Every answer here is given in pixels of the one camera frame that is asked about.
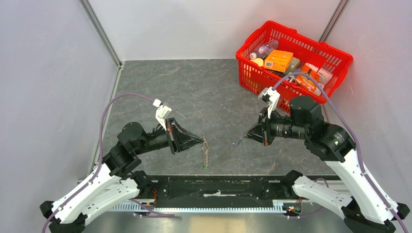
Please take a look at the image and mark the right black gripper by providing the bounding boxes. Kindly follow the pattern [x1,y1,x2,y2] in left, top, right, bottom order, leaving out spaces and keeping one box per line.
[243,105,309,146]

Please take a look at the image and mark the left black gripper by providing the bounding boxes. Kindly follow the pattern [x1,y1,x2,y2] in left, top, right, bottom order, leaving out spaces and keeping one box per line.
[135,117,204,154]

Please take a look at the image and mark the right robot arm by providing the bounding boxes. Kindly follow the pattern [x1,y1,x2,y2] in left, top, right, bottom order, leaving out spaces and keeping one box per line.
[245,96,410,233]

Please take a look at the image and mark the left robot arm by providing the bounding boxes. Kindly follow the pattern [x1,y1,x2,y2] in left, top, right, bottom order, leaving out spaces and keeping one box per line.
[40,117,203,233]

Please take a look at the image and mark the round yellow lid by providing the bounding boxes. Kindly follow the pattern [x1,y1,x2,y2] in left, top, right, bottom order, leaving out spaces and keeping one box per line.
[250,58,264,67]

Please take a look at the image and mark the orange cardboard box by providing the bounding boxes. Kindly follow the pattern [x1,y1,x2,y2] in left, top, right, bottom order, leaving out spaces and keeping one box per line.
[263,50,293,72]

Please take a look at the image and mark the red plastic shopping basket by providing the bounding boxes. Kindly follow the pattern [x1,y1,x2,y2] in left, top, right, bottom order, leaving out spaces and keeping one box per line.
[235,20,354,114]

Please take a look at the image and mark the clear plastic bottle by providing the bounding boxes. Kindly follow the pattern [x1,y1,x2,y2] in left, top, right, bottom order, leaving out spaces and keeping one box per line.
[249,39,279,60]

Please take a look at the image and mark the orange white product box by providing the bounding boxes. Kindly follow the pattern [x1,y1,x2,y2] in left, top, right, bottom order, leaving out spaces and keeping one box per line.
[295,63,320,93]

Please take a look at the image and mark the white small box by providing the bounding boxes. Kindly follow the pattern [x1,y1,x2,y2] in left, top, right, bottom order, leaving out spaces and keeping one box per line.
[317,68,333,91]

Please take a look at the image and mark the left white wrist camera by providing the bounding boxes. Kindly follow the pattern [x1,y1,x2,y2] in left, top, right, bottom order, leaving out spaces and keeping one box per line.
[153,99,172,129]

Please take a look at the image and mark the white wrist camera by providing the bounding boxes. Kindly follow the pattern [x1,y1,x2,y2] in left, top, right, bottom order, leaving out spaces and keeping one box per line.
[258,87,280,118]
[153,99,172,129]

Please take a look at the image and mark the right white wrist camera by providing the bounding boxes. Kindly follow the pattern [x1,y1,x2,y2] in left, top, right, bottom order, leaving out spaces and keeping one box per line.
[258,87,280,118]

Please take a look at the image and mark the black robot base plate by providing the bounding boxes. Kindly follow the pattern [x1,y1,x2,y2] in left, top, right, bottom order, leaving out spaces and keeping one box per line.
[137,175,298,208]

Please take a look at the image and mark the slotted cable duct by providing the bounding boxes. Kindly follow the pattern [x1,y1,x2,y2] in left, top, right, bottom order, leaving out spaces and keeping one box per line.
[109,201,287,214]

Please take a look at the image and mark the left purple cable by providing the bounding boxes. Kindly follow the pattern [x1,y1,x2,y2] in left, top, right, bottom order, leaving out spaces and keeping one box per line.
[41,93,156,233]

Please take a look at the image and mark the purple cable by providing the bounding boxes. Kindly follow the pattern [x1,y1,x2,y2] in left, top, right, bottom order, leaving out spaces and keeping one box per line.
[41,93,156,233]
[272,72,412,233]

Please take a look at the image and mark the left aluminium frame post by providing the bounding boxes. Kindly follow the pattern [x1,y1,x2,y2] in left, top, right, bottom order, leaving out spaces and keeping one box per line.
[79,0,123,67]

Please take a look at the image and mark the aluminium frame post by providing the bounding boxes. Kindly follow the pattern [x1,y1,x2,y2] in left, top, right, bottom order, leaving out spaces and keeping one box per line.
[79,0,123,67]
[318,0,350,42]

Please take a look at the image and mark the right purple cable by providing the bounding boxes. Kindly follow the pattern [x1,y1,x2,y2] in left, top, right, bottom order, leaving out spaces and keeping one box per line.
[272,72,412,233]

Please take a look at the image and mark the right aluminium frame post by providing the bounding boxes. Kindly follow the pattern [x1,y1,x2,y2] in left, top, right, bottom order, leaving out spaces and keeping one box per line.
[318,0,350,42]

